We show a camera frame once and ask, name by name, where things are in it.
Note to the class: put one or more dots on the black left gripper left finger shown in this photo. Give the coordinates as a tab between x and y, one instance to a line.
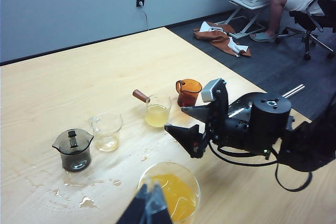
134	208

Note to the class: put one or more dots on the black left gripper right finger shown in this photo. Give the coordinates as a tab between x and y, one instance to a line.
158	208

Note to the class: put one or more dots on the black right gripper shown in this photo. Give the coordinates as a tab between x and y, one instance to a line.
220	127

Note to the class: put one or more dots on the clear beaker with dark mark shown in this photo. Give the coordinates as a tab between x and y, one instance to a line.
157	116

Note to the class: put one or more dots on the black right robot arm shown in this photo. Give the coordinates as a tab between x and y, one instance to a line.
270	121

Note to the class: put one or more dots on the wine glass with orange juice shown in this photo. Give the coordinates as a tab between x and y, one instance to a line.
181	197

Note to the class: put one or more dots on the amber measuring cup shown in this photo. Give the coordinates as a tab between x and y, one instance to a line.
187	95

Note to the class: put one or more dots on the smoky grey measuring cup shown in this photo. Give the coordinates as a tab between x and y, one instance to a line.
74	158

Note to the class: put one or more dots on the clear glass measuring cup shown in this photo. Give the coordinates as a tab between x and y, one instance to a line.
106	134

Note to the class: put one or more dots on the orange and white cloth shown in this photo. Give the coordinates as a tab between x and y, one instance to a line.
218	37

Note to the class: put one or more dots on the white metal bars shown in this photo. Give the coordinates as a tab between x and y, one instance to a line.
294	90

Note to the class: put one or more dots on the light grey slipper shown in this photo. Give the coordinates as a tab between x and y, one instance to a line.
262	37

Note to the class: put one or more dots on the seated person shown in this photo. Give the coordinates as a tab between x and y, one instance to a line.
278	1

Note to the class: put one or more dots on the black office chair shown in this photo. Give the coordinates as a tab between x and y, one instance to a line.
309	19

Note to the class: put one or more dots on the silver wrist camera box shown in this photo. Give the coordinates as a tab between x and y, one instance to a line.
210	91

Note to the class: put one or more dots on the black wall socket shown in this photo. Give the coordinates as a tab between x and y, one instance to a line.
140	1

